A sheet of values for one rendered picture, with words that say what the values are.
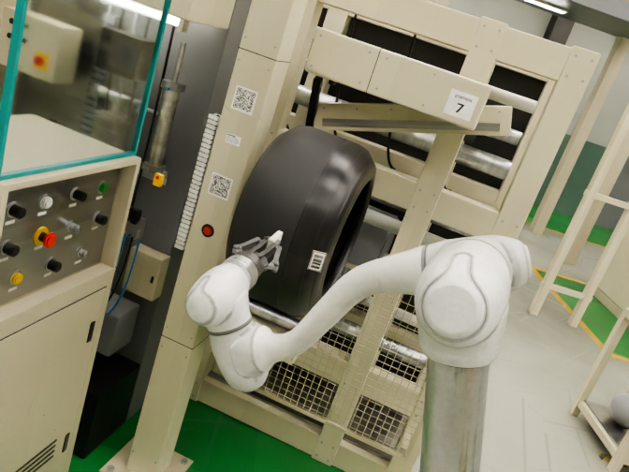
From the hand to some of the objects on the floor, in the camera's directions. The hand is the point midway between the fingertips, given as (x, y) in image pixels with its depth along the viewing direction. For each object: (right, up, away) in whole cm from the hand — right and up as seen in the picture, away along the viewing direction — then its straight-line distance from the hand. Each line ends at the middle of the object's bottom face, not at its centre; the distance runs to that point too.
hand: (274, 240), depth 163 cm
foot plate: (-56, -91, +80) cm, 133 cm away
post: (-56, -91, +80) cm, 133 cm away
